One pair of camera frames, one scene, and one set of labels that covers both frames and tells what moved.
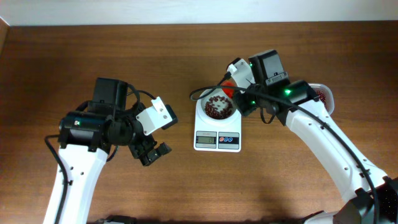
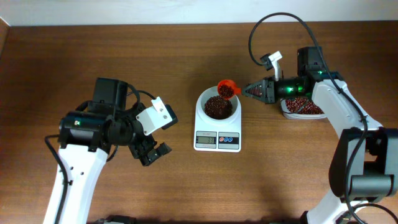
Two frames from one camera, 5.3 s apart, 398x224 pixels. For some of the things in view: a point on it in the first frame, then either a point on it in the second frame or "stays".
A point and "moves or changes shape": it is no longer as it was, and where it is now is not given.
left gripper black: (161, 150) stays
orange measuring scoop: (230, 82) moves or changes shape
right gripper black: (241, 104) → (268, 90)
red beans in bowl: (218, 107) stays
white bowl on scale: (216, 107) stays
